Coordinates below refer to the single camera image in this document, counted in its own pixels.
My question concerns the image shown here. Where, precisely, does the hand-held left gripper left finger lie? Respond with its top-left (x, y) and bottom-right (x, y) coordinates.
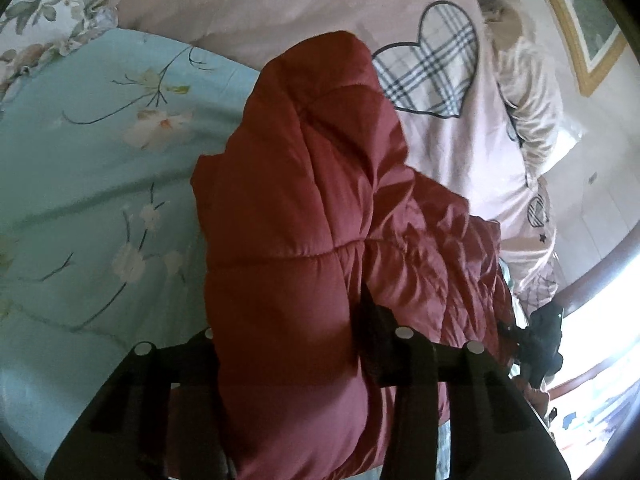
top-left (44, 327), bottom-right (237, 480)

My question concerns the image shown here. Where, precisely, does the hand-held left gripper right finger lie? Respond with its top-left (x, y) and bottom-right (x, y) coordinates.
top-left (357, 284), bottom-right (575, 480)

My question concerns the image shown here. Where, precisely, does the dark red quilted coat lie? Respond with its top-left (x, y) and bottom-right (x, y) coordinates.
top-left (192, 30), bottom-right (519, 480)

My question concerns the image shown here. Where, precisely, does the light blue floral bed sheet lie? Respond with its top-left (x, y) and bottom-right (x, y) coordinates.
top-left (0, 27), bottom-right (262, 480)

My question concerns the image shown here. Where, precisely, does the cream fabric pillow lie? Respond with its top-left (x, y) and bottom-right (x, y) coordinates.
top-left (479, 0), bottom-right (587, 177)

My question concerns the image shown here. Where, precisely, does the floral pillow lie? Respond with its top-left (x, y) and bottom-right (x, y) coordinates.
top-left (0, 0), bottom-right (119, 107)

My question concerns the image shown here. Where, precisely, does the dark wooden bed frame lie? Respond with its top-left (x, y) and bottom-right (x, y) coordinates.
top-left (549, 236), bottom-right (640, 322)

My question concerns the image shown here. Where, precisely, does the gold framed wall picture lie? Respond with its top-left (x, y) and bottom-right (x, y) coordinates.
top-left (522, 0), bottom-right (629, 96)

